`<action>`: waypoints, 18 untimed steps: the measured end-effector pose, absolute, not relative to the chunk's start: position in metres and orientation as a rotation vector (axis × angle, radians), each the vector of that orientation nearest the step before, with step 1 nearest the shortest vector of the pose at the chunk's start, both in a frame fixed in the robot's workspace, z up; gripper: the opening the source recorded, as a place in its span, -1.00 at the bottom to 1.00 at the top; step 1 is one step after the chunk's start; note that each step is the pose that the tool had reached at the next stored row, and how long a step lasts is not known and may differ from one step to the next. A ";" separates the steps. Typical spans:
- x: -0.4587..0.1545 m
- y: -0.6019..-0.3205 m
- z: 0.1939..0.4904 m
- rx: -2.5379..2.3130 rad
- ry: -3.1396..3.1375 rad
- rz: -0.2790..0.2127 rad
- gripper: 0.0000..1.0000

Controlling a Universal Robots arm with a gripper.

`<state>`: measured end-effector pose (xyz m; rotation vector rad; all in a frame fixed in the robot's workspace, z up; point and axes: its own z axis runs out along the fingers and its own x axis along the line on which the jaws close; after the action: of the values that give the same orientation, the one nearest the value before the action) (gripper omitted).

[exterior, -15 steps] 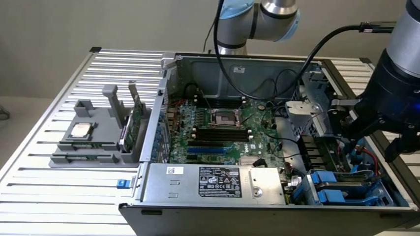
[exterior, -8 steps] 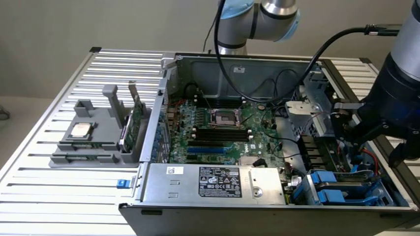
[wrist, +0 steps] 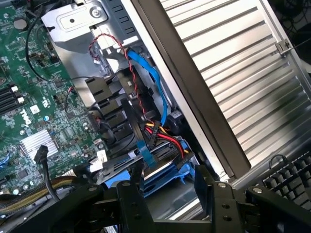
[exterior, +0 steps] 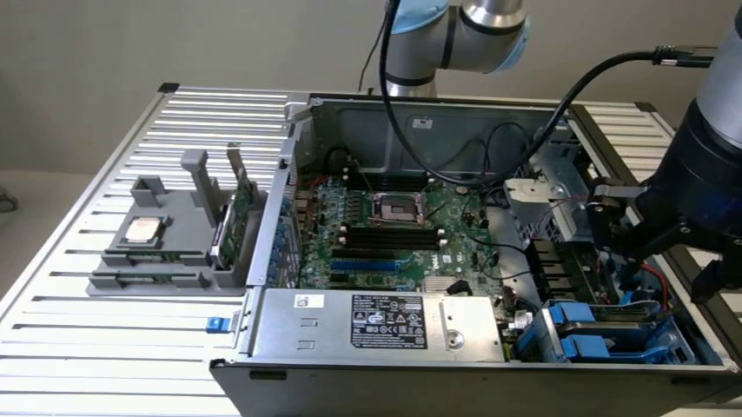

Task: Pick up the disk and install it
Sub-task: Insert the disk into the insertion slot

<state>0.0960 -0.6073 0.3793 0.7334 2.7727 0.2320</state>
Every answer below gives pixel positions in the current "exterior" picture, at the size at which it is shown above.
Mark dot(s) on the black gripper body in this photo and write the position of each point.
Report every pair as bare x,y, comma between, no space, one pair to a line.
701,182

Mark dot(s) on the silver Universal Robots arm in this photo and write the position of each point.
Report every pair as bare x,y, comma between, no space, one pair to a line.
493,43

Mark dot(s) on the blue disk caddy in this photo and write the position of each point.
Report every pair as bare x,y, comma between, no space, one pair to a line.
572,313
585,346

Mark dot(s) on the silver disk drive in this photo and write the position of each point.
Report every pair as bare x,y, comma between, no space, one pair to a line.
533,195

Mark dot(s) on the blue drive caddies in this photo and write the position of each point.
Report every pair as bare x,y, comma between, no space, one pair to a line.
639,343

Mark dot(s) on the black plastic shroud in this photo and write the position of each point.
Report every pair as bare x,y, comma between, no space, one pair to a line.
550,265

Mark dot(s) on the black table corner cap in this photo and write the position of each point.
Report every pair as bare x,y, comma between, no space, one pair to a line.
170,88
645,107

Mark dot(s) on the metal drive cage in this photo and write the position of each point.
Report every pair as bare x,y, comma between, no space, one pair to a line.
565,152

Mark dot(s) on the green motherboard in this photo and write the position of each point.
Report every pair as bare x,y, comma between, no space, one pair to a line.
464,234

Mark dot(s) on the silver chipset heatsink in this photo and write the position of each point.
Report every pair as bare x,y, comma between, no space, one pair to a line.
441,285

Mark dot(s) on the CPU socket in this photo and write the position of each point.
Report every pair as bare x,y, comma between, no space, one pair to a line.
400,210

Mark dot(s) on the black RAM slot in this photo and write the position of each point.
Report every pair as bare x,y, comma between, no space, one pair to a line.
389,175
389,180
394,228
394,233
389,185
394,240
394,246

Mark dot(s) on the black power supply label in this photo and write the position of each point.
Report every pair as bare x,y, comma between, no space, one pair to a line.
388,321

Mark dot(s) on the blue expansion slot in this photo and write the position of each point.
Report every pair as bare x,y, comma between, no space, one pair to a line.
369,264

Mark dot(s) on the black expansion slot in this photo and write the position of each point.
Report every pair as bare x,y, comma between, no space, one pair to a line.
365,254

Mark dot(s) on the open black PC case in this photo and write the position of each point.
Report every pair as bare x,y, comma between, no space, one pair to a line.
406,391

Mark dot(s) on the silver power supply unit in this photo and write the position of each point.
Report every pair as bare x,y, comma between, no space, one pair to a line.
325,326

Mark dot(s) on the small white sticker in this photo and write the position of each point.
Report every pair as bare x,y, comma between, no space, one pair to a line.
309,301

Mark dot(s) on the green graphics card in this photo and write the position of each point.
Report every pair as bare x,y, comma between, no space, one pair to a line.
236,226

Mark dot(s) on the blue case latch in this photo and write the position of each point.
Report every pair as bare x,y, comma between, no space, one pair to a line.
218,325

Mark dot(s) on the grey parts rack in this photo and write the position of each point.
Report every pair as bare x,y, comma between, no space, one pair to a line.
186,284

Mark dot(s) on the green RAM stick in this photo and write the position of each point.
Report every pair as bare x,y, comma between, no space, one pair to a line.
165,256

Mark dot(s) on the silver CPU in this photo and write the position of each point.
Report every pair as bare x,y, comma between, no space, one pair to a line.
146,229

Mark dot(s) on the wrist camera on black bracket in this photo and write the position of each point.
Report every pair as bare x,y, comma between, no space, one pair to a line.
604,217

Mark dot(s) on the white case wall sticker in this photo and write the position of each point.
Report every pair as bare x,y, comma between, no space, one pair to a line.
424,123

